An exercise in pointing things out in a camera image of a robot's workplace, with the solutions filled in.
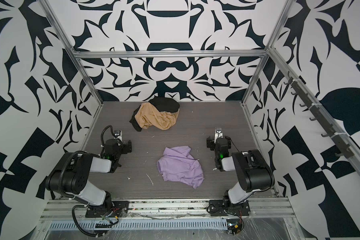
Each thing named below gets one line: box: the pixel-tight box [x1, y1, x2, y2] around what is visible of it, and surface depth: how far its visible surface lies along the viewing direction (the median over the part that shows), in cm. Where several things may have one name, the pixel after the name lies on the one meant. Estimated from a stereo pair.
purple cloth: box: [157, 145, 205, 189], surface depth 83 cm
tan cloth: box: [134, 102, 180, 130], surface depth 104 cm
